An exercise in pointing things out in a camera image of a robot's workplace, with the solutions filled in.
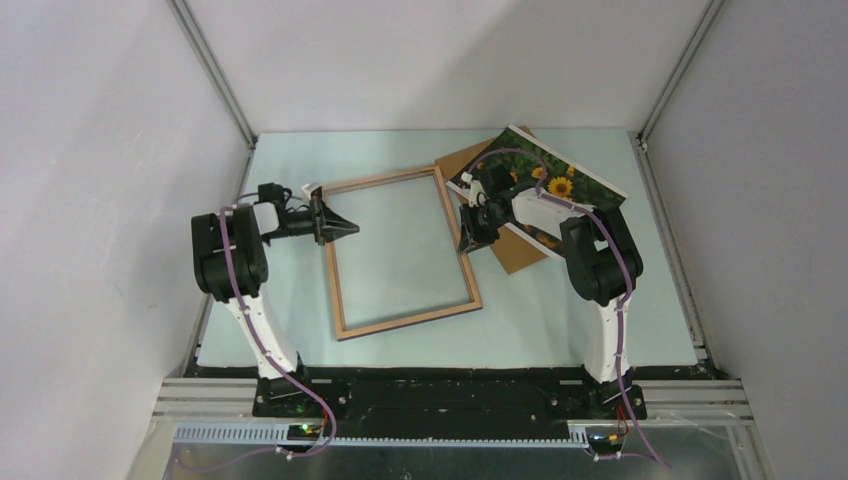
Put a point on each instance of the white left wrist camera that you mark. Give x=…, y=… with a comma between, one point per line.
x=312, y=192

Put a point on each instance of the sunflower photo print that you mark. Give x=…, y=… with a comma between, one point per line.
x=541, y=173

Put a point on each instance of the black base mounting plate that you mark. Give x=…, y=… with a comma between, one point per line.
x=451, y=403

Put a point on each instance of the grey cable duct strip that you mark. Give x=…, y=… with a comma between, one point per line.
x=292, y=435

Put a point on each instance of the wooden picture frame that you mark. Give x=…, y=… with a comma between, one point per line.
x=404, y=255

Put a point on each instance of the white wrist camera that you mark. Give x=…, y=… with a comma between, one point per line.
x=312, y=192
x=477, y=196

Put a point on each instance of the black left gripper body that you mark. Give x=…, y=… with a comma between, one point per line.
x=301, y=223

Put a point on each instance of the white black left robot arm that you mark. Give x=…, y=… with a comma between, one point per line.
x=230, y=262

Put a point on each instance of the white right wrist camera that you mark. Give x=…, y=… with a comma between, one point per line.
x=477, y=196

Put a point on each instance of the aluminium enclosure rail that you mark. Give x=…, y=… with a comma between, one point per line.
x=199, y=44

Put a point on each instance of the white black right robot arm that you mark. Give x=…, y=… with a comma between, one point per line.
x=601, y=258

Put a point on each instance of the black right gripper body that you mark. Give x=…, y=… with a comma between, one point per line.
x=480, y=219

